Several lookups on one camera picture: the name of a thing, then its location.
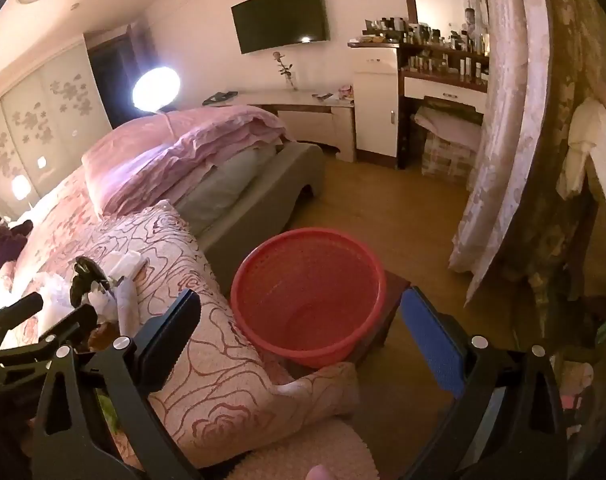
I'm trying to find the black plastic bag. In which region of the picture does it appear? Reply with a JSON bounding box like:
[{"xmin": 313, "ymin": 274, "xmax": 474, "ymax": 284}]
[{"xmin": 68, "ymin": 256, "xmax": 111, "ymax": 308}]

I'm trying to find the pink paper wrapper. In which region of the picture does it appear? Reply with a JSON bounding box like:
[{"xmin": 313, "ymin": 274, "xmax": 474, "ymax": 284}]
[{"xmin": 114, "ymin": 278, "xmax": 140, "ymax": 338}]

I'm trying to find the red plastic mesh trash basket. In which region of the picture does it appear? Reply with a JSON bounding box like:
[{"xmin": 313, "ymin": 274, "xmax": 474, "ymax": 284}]
[{"xmin": 230, "ymin": 228, "xmax": 387, "ymax": 368}]

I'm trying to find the white tissue pack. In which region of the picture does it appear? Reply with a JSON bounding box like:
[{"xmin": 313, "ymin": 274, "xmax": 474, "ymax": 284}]
[{"xmin": 100, "ymin": 250, "xmax": 149, "ymax": 282}]

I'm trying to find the purple garment on bed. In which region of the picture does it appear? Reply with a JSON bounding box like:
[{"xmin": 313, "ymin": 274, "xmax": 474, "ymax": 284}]
[{"xmin": 0, "ymin": 220, "xmax": 34, "ymax": 269}]

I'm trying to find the rose pattern bedspread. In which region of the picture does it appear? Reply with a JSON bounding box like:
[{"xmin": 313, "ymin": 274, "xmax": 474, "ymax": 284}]
[{"xmin": 0, "ymin": 170, "xmax": 375, "ymax": 479}]

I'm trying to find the dark red low stool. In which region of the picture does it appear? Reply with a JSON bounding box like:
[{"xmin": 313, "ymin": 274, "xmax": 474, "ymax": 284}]
[{"xmin": 346, "ymin": 271, "xmax": 410, "ymax": 366}]

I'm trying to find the folded pink quilt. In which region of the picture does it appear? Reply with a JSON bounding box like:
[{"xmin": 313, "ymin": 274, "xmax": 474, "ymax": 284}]
[{"xmin": 82, "ymin": 105, "xmax": 292, "ymax": 217}]

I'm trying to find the white sliding door wardrobe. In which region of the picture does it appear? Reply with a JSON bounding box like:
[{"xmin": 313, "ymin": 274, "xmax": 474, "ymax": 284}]
[{"xmin": 0, "ymin": 40, "xmax": 112, "ymax": 219}]

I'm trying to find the pink lace curtain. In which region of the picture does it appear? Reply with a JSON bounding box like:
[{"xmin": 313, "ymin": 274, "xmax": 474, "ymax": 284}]
[{"xmin": 448, "ymin": 0, "xmax": 552, "ymax": 300}]

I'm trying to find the plaid covered dresser stool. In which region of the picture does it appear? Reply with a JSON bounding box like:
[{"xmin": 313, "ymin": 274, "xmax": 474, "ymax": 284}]
[{"xmin": 413, "ymin": 98, "xmax": 483, "ymax": 185}]

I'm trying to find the white low tv cabinet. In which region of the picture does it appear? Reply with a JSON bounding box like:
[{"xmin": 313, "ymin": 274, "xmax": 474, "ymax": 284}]
[{"xmin": 202, "ymin": 90, "xmax": 356, "ymax": 162}]

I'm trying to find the rose in glass vase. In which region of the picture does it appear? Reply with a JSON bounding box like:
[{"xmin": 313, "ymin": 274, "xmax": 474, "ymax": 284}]
[{"xmin": 273, "ymin": 51, "xmax": 297, "ymax": 91}]

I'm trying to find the dresser with cosmetics shelf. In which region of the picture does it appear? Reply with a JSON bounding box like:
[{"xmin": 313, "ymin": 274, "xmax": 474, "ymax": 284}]
[{"xmin": 396, "ymin": 22, "xmax": 489, "ymax": 168}]

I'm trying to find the white tall cabinet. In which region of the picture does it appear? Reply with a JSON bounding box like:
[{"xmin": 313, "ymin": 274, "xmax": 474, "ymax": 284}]
[{"xmin": 349, "ymin": 44, "xmax": 399, "ymax": 158}]

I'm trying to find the grey bed frame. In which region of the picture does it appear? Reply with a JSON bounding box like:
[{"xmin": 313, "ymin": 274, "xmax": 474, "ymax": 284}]
[{"xmin": 175, "ymin": 142, "xmax": 325, "ymax": 296}]

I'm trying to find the round ring lamp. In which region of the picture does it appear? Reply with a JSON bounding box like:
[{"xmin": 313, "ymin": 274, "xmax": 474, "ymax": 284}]
[{"xmin": 132, "ymin": 66, "xmax": 181, "ymax": 113}]

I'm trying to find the wall mounted black television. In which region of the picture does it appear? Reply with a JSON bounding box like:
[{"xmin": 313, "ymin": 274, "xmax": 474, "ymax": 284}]
[{"xmin": 231, "ymin": 0, "xmax": 329, "ymax": 54}]

